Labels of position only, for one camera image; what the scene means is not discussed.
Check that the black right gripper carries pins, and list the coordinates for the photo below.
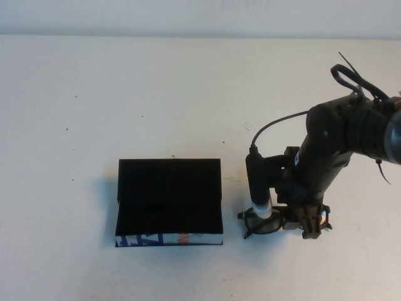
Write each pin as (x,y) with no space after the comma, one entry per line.
(300,197)

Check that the black framed glasses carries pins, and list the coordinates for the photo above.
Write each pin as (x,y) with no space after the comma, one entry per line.
(263,226)

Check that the black glasses case printed side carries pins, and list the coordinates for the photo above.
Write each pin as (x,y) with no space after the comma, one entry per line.
(169,188)

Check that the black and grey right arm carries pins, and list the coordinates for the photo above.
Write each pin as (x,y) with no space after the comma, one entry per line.
(329,141)

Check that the black zip tie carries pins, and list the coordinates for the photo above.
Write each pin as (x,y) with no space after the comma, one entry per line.
(383,172)
(351,64)

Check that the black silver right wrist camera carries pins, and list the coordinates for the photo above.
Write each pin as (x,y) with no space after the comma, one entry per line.
(255,182)

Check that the black right camera mount bracket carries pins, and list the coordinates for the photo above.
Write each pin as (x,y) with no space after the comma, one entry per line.
(279,161)

